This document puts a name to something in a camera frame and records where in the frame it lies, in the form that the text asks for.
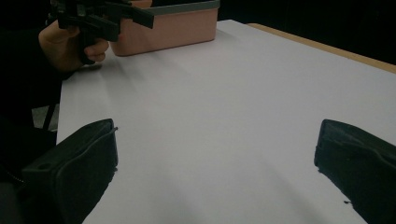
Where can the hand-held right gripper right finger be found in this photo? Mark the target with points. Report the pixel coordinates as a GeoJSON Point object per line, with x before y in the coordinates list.
{"type": "Point", "coordinates": [361, 161]}

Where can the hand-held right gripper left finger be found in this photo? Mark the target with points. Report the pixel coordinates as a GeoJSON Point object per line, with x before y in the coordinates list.
{"type": "Point", "coordinates": [82, 168]}

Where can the pink box with grey rim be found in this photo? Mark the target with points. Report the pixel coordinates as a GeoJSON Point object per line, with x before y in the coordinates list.
{"type": "Point", "coordinates": [168, 29]}

